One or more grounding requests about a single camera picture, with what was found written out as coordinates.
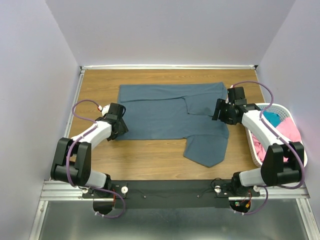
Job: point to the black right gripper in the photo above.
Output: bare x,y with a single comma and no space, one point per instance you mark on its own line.
220,104

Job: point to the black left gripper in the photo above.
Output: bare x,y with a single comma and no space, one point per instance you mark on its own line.
123,129

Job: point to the grey-blue t-shirt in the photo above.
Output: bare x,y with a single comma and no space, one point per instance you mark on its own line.
177,111

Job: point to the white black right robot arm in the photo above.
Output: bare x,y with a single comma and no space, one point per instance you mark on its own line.
283,164

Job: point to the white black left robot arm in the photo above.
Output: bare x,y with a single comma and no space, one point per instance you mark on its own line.
72,162

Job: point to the teal t-shirt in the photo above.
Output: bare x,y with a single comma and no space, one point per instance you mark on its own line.
273,118

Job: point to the white plastic laundry basket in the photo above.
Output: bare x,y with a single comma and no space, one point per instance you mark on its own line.
262,129

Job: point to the pink t-shirt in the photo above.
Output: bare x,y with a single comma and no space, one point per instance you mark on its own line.
287,128

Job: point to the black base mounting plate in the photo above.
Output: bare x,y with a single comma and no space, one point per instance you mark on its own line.
170,194

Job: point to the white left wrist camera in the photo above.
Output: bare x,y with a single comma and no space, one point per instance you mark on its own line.
103,109

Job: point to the aluminium front rail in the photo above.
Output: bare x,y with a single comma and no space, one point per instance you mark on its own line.
60,191

